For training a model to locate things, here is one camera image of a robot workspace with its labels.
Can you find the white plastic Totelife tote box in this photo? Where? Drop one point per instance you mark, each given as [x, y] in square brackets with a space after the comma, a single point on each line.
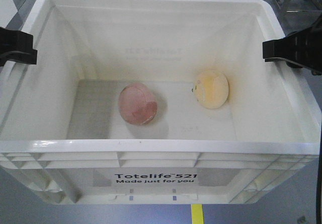
[62, 134]

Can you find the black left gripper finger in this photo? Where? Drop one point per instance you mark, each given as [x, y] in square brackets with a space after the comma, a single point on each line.
[17, 46]

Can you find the yellow plush ball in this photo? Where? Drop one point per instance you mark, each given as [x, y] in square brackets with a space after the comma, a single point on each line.
[211, 89]

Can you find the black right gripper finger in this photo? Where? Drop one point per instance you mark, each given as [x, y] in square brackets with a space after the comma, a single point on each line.
[302, 48]

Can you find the pink plush ball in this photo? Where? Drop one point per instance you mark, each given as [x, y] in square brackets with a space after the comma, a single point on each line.
[137, 104]

